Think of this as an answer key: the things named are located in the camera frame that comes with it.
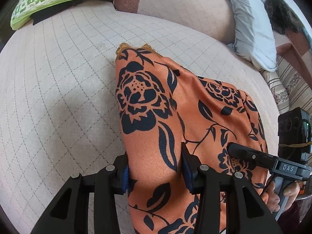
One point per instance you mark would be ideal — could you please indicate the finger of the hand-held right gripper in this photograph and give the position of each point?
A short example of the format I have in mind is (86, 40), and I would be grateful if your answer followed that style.
(248, 156)

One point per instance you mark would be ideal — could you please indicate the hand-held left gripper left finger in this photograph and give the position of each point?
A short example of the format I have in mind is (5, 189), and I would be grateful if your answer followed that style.
(125, 178)

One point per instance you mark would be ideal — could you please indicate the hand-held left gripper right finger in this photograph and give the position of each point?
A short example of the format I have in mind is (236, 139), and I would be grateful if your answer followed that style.
(187, 173)

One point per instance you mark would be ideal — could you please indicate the orange black floral garment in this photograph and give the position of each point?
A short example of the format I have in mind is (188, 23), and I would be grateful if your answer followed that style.
(195, 102)

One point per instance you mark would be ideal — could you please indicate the person's right hand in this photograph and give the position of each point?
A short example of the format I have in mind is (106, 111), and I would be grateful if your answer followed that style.
(270, 199)

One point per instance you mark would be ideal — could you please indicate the striped floral cushion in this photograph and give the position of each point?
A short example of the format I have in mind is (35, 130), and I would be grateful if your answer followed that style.
(290, 87)

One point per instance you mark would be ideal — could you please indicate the grey pillow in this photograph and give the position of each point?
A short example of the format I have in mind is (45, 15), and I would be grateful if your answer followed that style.
(253, 29)

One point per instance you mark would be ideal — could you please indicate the dark furry cushion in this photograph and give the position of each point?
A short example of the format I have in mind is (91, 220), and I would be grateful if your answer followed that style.
(282, 14)

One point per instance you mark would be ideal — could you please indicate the black flat cushion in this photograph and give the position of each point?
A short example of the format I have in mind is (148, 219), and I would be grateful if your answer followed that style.
(48, 14)

